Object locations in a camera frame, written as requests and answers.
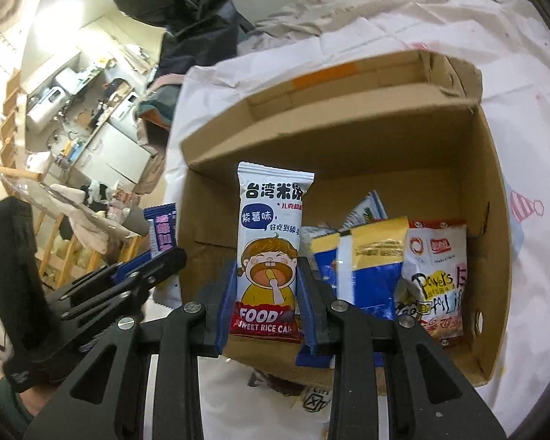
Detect blue gold snack packet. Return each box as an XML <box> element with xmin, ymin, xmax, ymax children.
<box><xmin>337</xmin><ymin>217</ymin><xmax>410</xmax><ymax>322</ymax></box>

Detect white washing machine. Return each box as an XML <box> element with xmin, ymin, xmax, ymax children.
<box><xmin>110</xmin><ymin>93</ymin><xmax>140</xmax><ymax>124</ymax></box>

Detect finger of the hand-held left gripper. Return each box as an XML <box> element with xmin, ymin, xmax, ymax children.
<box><xmin>46</xmin><ymin>246</ymin><xmax>188</xmax><ymax>301</ymax></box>
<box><xmin>50</xmin><ymin>279</ymin><xmax>155</xmax><ymax>337</ymax></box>

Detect blue snack packet yellow edge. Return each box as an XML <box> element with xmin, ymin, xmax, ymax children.
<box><xmin>309</xmin><ymin>231</ymin><xmax>342</xmax><ymax>298</ymax></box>

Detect white rice cracker packet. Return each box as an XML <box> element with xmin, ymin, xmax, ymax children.
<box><xmin>229</xmin><ymin>162</ymin><xmax>315</xmax><ymax>344</ymax></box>

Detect person's left forearm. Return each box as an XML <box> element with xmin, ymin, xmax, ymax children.
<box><xmin>0</xmin><ymin>373</ymin><xmax>60</xmax><ymax>436</ymax></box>

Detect purple snack bar packet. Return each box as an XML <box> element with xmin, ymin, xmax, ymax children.
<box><xmin>143</xmin><ymin>205</ymin><xmax>184</xmax><ymax>310</ymax></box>

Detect white snack packet black scribbles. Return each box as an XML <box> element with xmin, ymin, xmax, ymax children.
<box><xmin>394</xmin><ymin>220</ymin><xmax>468</xmax><ymax>341</ymax></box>

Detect brown cardboard box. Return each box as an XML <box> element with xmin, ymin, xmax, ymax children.
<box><xmin>176</xmin><ymin>50</ymin><xmax>514</xmax><ymax>397</ymax></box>

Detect black plastic bag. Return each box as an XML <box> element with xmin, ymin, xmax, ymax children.
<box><xmin>92</xmin><ymin>0</ymin><xmax>257</xmax><ymax>74</ymax></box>

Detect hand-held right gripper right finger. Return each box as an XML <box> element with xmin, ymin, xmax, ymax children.
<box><xmin>296</xmin><ymin>257</ymin><xmax>507</xmax><ymax>440</ymax></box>

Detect teal orange cloth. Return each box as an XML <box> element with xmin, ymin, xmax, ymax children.
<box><xmin>137</xmin><ymin>73</ymin><xmax>184</xmax><ymax>129</ymax></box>

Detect white bed sheet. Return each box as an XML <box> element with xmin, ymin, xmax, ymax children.
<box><xmin>142</xmin><ymin>0</ymin><xmax>550</xmax><ymax>440</ymax></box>

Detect blue white snack packet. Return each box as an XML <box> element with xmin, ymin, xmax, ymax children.
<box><xmin>344</xmin><ymin>191</ymin><xmax>388</xmax><ymax>234</ymax></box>

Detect white kitchen cabinet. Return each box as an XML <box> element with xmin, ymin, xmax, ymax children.
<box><xmin>92</xmin><ymin>124</ymin><xmax>161</xmax><ymax>188</ymax></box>

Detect yellow wooden rack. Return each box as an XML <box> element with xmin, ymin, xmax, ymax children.
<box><xmin>37</xmin><ymin>211</ymin><xmax>133</xmax><ymax>287</ymax></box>

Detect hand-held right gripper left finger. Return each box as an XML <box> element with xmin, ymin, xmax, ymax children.
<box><xmin>23</xmin><ymin>263</ymin><xmax>239</xmax><ymax>440</ymax></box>

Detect grey floral quilt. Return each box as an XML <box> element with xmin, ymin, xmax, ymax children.
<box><xmin>238</xmin><ymin>0</ymin><xmax>509</xmax><ymax>51</ymax></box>

